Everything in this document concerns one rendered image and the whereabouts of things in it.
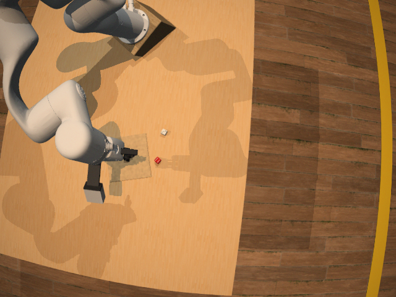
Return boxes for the brown mat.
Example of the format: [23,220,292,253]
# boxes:
[108,133,152,182]

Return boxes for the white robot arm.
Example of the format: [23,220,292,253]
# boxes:
[0,0,149,204]

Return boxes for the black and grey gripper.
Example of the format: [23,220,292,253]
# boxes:
[103,136,138,161]

